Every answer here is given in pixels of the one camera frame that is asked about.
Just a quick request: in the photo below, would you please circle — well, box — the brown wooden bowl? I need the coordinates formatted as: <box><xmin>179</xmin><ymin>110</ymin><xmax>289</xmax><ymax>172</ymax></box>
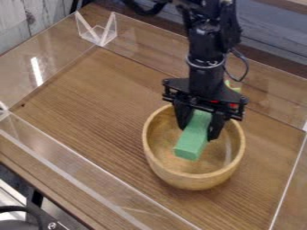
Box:
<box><xmin>142</xmin><ymin>105</ymin><xmax>246</xmax><ymax>190</ymax></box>

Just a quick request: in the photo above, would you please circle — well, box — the black clamp under table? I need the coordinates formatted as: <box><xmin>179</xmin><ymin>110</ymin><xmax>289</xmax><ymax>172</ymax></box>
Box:
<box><xmin>0</xmin><ymin>187</ymin><xmax>70</xmax><ymax>230</ymax></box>

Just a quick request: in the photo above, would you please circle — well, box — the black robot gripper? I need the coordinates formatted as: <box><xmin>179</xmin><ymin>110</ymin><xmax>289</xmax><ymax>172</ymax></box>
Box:
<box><xmin>162</xmin><ymin>57</ymin><xmax>249</xmax><ymax>141</ymax></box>

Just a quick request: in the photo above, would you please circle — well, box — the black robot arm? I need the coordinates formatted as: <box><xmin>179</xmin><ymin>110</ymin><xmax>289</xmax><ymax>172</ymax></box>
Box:
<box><xmin>123</xmin><ymin>0</ymin><xmax>249</xmax><ymax>140</ymax></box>

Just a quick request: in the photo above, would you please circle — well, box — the clear acrylic front wall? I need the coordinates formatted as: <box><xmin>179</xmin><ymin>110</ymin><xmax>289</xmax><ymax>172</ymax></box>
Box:
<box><xmin>0</xmin><ymin>106</ymin><xmax>202</xmax><ymax>230</ymax></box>

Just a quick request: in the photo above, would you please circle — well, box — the green rectangular block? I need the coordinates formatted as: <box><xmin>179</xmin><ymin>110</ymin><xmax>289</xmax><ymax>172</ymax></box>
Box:
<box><xmin>174</xmin><ymin>111</ymin><xmax>211</xmax><ymax>161</ymax></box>

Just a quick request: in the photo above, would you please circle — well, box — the clear acrylic corner bracket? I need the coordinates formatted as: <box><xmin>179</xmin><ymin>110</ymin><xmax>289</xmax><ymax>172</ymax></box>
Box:
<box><xmin>75</xmin><ymin>12</ymin><xmax>118</xmax><ymax>47</ymax></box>

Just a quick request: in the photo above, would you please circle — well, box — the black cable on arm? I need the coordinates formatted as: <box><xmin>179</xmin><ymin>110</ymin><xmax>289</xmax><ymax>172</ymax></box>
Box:
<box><xmin>223</xmin><ymin>48</ymin><xmax>251</xmax><ymax>83</ymax></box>

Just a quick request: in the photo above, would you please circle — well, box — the red toy strawberry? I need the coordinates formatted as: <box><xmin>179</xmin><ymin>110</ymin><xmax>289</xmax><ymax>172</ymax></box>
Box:
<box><xmin>225</xmin><ymin>80</ymin><xmax>242</xmax><ymax>93</ymax></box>

